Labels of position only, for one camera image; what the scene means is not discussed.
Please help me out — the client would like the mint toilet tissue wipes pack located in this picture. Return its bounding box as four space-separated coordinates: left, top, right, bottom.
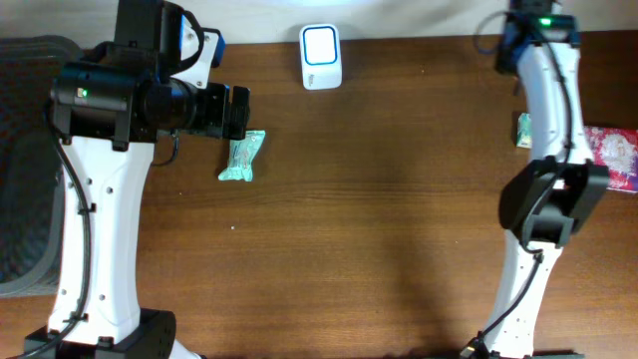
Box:
218 130 266 182

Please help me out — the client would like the teal tissue pack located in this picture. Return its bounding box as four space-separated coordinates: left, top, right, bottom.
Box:
515 113 532 149

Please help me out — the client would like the red purple floral tissue pack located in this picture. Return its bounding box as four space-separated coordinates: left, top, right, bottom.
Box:
585 127 637 193

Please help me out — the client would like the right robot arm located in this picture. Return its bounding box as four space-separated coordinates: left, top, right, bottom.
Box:
459 1 610 358

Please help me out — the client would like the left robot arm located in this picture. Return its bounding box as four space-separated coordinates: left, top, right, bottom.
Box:
23 1 250 358

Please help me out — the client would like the white barcode scanner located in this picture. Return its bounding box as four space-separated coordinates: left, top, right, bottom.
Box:
299 24 343 91

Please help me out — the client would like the grey plastic mesh basket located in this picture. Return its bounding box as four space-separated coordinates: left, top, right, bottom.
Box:
1 35 82 298

